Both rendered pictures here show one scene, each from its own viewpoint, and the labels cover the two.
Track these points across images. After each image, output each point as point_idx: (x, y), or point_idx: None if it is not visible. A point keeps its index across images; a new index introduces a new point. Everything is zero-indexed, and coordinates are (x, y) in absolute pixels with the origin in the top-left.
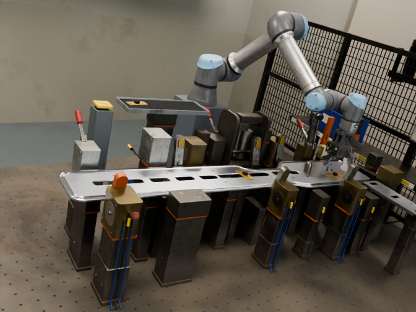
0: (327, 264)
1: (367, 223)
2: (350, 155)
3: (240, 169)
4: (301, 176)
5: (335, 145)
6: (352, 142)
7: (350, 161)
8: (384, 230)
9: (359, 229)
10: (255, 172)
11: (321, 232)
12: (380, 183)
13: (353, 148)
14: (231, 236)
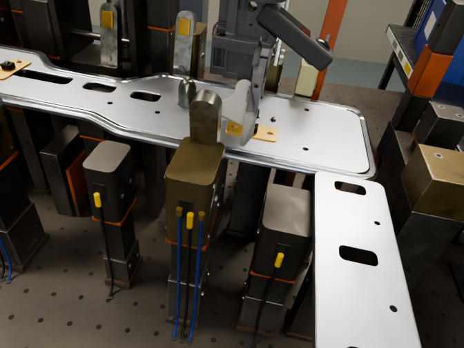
0: (141, 324)
1: (270, 288)
2: (253, 72)
3: (32, 61)
4: (143, 106)
5: (219, 34)
6: (275, 33)
7: (253, 94)
8: (439, 318)
9: (257, 290)
10: (47, 72)
11: (250, 251)
12: (380, 195)
13: (427, 93)
14: (41, 186)
